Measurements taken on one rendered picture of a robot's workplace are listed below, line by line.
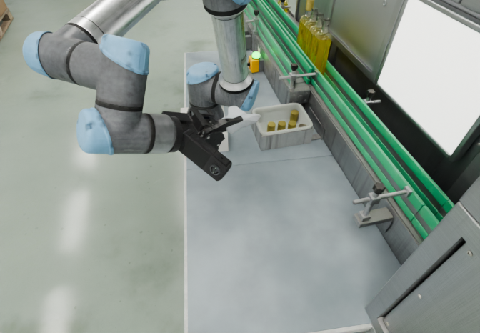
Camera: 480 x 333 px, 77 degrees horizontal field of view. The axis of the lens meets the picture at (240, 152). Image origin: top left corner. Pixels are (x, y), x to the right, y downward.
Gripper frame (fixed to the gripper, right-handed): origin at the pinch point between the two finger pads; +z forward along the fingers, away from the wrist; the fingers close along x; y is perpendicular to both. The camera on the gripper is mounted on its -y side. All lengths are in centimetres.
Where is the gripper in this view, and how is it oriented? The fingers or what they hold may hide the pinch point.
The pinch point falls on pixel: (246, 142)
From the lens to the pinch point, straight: 70.8
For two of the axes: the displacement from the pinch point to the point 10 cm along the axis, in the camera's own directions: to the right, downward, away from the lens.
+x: -4.7, 7.1, 5.2
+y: -4.9, -7.0, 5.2
